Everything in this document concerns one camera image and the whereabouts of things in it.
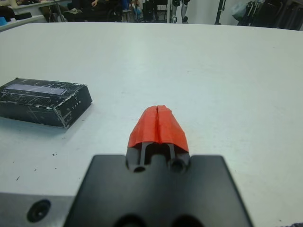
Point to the black gantry crane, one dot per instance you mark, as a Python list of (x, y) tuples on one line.
[(220, 11)]

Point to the small blue box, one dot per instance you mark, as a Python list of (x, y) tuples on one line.
[(2, 21)]

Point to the seated person in black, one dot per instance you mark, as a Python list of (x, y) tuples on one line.
[(94, 14)]

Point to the grey plastic bag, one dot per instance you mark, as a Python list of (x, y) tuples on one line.
[(239, 11)]

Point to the flat black case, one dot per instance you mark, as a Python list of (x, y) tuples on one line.
[(23, 16)]

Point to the large black robot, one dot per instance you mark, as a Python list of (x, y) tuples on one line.
[(272, 14)]

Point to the silver humanoid robot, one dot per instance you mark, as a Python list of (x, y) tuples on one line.
[(185, 11)]

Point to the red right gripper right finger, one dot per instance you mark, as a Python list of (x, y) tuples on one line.
[(170, 130)]

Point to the black computer tower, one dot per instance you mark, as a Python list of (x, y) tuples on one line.
[(150, 11)]

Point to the white side table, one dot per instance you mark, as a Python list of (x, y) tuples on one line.
[(23, 23)]

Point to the black camera box lid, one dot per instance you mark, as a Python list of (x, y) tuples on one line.
[(42, 101)]

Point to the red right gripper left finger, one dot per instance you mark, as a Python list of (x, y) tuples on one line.
[(144, 130)]

